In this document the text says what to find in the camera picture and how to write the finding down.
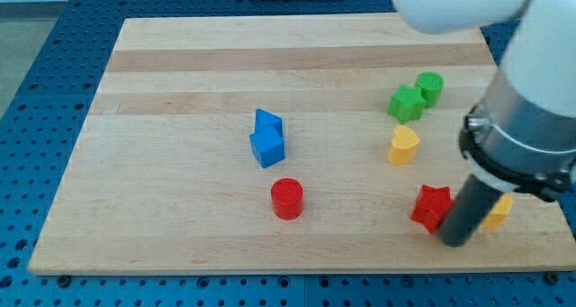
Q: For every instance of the green star block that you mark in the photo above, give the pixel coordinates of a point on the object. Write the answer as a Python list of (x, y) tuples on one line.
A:
[(407, 104)]

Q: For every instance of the red star block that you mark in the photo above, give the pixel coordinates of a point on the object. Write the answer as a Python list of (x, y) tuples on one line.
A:
[(431, 206)]

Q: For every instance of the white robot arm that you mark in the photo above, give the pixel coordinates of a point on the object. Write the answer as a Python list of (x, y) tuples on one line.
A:
[(540, 57)]

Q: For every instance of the yellow heart block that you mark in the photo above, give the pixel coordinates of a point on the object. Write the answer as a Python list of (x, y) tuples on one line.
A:
[(404, 145)]

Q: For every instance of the yellow block behind rod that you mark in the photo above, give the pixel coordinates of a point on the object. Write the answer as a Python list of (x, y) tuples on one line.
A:
[(498, 213)]

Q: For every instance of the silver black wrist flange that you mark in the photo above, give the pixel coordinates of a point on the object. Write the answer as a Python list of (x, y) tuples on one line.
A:
[(512, 144)]

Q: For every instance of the red cylinder block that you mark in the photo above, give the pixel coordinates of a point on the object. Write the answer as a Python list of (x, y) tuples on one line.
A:
[(287, 198)]

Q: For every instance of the wooden board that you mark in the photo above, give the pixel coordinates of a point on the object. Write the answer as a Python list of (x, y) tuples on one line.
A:
[(162, 179)]

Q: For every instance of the green cylinder block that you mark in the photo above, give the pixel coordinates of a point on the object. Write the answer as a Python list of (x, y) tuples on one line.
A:
[(431, 85)]

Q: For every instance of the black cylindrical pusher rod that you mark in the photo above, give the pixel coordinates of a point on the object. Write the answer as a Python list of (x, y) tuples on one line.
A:
[(471, 206)]

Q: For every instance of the blue cube block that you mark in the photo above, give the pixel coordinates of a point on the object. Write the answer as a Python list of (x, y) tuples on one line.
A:
[(267, 147)]

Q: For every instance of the blue triangle block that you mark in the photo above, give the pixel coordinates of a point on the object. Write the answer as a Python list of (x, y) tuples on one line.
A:
[(265, 119)]

